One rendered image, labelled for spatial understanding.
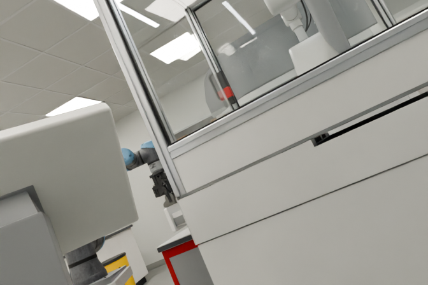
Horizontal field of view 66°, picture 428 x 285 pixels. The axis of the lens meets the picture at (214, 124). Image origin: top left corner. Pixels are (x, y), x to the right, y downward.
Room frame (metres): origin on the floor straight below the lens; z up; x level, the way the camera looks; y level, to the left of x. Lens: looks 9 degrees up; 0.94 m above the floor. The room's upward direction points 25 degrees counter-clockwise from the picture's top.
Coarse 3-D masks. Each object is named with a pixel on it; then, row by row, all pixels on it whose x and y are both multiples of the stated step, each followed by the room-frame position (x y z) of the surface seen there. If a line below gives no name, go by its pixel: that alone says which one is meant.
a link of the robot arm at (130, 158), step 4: (124, 148) 1.43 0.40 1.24; (124, 152) 1.42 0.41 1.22; (128, 152) 1.42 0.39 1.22; (132, 152) 1.50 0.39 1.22; (124, 156) 1.42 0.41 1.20; (128, 156) 1.42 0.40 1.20; (132, 156) 1.45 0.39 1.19; (124, 160) 1.42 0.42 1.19; (128, 160) 1.42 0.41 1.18; (132, 160) 1.46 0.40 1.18; (128, 164) 1.45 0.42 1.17; (132, 164) 1.51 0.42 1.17
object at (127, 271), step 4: (128, 268) 1.52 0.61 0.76; (124, 272) 1.44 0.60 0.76; (128, 272) 1.49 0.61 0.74; (132, 272) 1.56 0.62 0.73; (120, 276) 1.37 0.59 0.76; (124, 276) 1.42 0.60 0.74; (128, 276) 1.47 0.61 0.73; (116, 280) 1.31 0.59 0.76; (120, 280) 1.36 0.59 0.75; (124, 280) 1.40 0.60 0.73; (108, 284) 1.29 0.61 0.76; (112, 284) 1.29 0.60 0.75; (116, 284) 1.29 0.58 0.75; (120, 284) 1.34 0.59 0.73; (124, 284) 1.51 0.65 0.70
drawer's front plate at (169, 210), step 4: (176, 204) 1.54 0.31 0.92; (168, 208) 1.47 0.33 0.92; (172, 208) 1.50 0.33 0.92; (176, 208) 1.53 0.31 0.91; (168, 212) 1.46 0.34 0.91; (172, 212) 1.49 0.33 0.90; (168, 216) 1.46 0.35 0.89; (172, 216) 1.47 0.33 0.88; (168, 220) 1.46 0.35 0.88; (172, 220) 1.46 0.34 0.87; (172, 224) 1.46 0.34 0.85; (184, 224) 1.54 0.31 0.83; (172, 228) 1.46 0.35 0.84; (176, 228) 1.47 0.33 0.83; (180, 228) 1.50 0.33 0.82
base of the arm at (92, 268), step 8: (96, 256) 1.42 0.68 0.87; (72, 264) 1.36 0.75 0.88; (80, 264) 1.36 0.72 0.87; (88, 264) 1.37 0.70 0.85; (96, 264) 1.39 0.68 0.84; (72, 272) 1.36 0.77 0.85; (80, 272) 1.35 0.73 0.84; (88, 272) 1.36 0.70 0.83; (96, 272) 1.38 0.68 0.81; (104, 272) 1.41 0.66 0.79; (72, 280) 1.37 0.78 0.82; (80, 280) 1.34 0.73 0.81; (88, 280) 1.34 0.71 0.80; (96, 280) 1.36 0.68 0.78
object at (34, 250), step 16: (16, 224) 0.57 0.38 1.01; (32, 224) 0.58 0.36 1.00; (48, 224) 0.61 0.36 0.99; (0, 240) 0.55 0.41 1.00; (16, 240) 0.56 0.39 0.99; (32, 240) 0.57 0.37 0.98; (48, 240) 0.58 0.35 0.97; (0, 256) 0.55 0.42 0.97; (16, 256) 0.56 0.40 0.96; (32, 256) 0.57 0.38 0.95; (48, 256) 0.58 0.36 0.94; (0, 272) 0.55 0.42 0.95; (16, 272) 0.56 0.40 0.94; (32, 272) 0.57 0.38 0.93; (48, 272) 0.58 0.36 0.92; (64, 272) 0.60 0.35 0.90
